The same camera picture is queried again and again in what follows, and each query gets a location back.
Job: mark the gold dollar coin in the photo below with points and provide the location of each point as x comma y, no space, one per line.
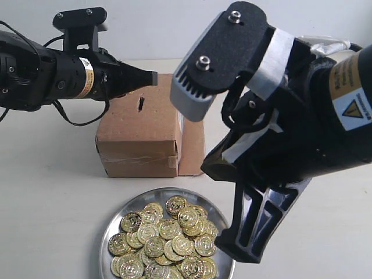
169,229
147,231
131,222
118,245
174,204
192,267
130,267
154,247
182,245
152,213

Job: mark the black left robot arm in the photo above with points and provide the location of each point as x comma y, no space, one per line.
34,75

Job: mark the round silver metal plate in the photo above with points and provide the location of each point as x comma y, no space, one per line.
135,203

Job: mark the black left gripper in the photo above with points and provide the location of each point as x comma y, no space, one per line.
114,79

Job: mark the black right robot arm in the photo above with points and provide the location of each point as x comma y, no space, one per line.
350,88

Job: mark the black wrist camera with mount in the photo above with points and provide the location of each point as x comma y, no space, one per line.
238,41

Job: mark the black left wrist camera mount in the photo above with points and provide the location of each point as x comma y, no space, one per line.
81,27

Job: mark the brown cardboard slotted box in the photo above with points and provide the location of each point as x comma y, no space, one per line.
144,136

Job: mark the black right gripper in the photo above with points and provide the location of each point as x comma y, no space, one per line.
273,150

